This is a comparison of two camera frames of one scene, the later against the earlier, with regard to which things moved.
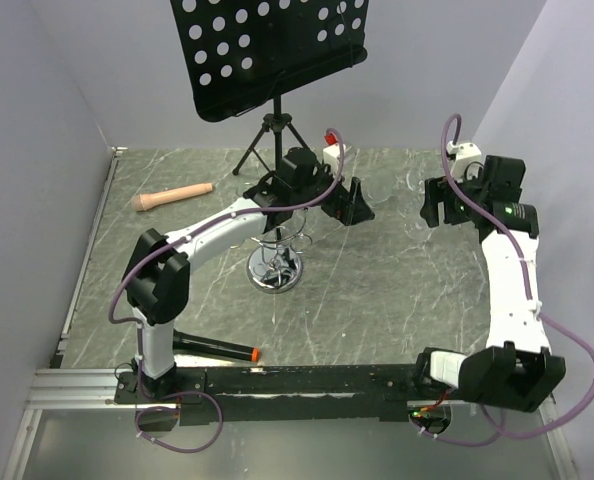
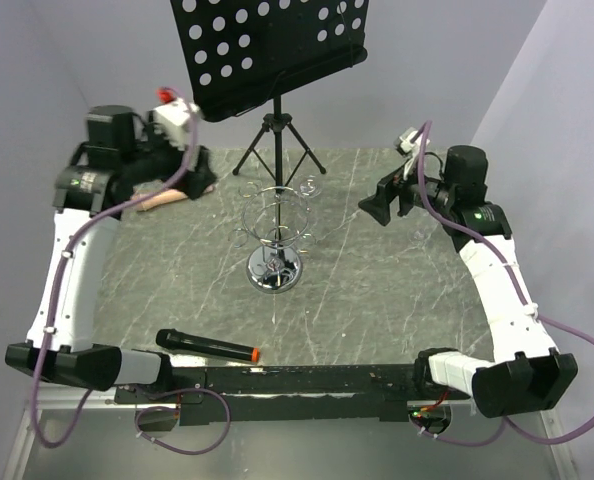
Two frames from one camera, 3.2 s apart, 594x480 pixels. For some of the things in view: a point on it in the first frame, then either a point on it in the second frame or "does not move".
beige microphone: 146,201 does not move
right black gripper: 440,190 to 390,187
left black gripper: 349,207 to 195,181
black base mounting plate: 286,393 does not move
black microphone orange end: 189,343 does not move
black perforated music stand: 242,53 does not move
